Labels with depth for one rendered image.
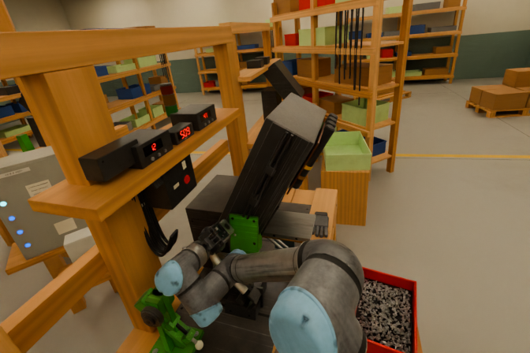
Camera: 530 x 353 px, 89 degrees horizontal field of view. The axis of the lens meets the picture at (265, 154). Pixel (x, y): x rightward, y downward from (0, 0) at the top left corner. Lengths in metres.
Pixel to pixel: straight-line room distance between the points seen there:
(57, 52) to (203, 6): 9.90
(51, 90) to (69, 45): 0.13
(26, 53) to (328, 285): 0.79
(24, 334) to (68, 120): 0.57
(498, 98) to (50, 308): 6.62
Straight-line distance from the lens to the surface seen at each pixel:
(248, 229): 1.05
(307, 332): 0.47
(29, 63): 0.83
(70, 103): 0.87
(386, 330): 1.23
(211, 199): 1.23
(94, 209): 0.78
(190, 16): 10.90
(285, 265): 0.67
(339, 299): 0.50
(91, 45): 0.94
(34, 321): 1.05
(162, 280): 0.80
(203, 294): 0.81
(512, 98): 6.80
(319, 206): 1.70
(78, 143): 0.88
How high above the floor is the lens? 1.89
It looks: 24 degrees down
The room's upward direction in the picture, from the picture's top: 6 degrees counter-clockwise
